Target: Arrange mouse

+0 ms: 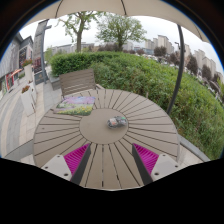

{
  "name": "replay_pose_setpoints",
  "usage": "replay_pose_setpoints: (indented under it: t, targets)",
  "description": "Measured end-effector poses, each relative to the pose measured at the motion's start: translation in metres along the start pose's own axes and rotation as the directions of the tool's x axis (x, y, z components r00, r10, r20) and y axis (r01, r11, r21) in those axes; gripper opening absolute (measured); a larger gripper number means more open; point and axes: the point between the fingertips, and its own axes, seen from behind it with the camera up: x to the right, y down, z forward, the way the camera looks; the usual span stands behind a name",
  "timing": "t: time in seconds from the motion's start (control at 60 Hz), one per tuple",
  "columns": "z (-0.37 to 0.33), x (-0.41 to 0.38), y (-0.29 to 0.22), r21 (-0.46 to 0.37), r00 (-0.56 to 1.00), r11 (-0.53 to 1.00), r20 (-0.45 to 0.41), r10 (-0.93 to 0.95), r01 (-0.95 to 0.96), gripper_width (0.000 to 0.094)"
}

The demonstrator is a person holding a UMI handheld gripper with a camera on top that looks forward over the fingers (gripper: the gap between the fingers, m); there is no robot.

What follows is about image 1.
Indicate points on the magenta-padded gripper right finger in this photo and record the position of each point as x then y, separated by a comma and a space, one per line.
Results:
165, 166

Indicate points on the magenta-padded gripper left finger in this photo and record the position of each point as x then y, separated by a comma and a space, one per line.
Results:
56, 166

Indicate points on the grey transparent computer mouse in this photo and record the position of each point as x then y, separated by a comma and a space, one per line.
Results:
116, 122

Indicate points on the flower landscape print mouse pad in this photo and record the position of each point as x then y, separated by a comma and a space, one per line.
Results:
76, 106

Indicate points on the white planter with orange flowers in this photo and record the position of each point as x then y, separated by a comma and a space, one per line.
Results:
27, 101

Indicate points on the green trimmed hedge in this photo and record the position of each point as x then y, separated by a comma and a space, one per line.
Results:
150, 86

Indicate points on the brown slatted outdoor chair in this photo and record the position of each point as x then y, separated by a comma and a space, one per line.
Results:
77, 81

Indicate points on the white planter with red flowers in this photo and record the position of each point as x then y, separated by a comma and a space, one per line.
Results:
28, 71

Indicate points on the dark curved parasol pole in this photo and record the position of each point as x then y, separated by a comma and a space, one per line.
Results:
180, 66

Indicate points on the grey shopfront building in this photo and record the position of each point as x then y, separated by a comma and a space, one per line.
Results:
13, 63

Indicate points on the tall grey sign pillar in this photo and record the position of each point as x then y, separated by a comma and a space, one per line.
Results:
38, 46

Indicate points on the distant apartment buildings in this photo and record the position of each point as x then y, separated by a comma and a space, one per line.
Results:
163, 41

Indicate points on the thin-crowned tree with bare trunk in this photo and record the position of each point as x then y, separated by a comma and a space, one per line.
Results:
79, 36

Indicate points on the round full-crowned green tree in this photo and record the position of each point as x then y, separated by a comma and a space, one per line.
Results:
120, 28

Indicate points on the beige parasol canopy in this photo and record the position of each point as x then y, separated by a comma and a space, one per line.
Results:
100, 7

